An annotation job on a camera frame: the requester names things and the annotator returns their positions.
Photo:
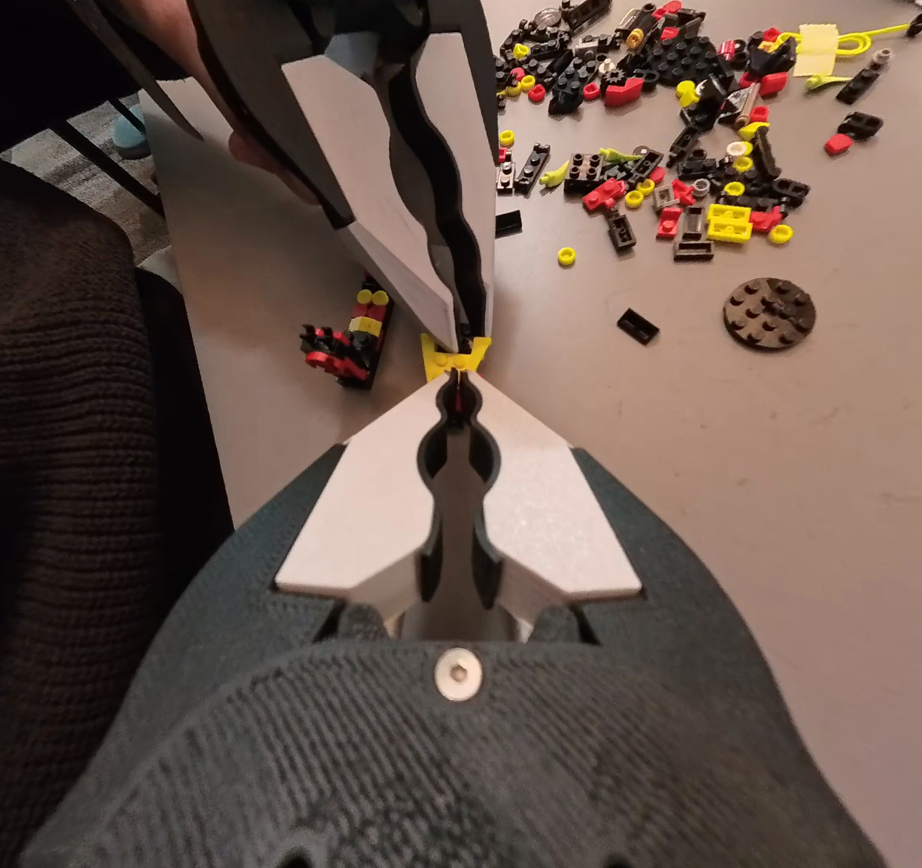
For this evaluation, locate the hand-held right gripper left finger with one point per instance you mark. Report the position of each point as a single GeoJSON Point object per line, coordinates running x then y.
{"type": "Point", "coordinates": [353, 522]}

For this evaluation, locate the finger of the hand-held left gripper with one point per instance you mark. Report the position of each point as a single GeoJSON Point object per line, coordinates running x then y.
{"type": "Point", "coordinates": [468, 111]}
{"type": "Point", "coordinates": [360, 162]}

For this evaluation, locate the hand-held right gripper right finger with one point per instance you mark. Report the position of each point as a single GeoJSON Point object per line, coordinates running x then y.
{"type": "Point", "coordinates": [562, 522]}

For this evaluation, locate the yellow wedge lego plate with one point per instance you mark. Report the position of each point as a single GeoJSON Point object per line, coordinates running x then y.
{"type": "Point", "coordinates": [439, 362]}

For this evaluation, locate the small black lego tile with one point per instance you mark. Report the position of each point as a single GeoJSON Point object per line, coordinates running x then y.
{"type": "Point", "coordinates": [637, 326]}
{"type": "Point", "coordinates": [508, 223]}

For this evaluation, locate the black red yellow lego assembly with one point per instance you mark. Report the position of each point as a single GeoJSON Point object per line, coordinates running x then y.
{"type": "Point", "coordinates": [360, 349]}

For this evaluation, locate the yellow round lego stud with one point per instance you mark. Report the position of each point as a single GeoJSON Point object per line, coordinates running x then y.
{"type": "Point", "coordinates": [567, 257]}

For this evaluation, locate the pile of lego pieces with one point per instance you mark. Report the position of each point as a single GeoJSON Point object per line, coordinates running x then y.
{"type": "Point", "coordinates": [684, 126]}

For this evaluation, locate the black round lego plate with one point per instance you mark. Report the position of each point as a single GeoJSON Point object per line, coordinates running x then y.
{"type": "Point", "coordinates": [771, 313]}

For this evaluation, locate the light blue shoe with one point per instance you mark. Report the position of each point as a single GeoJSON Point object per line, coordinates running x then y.
{"type": "Point", "coordinates": [133, 137]}

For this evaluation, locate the person's black knitted sweater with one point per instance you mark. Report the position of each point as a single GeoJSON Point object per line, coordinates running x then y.
{"type": "Point", "coordinates": [72, 450]}

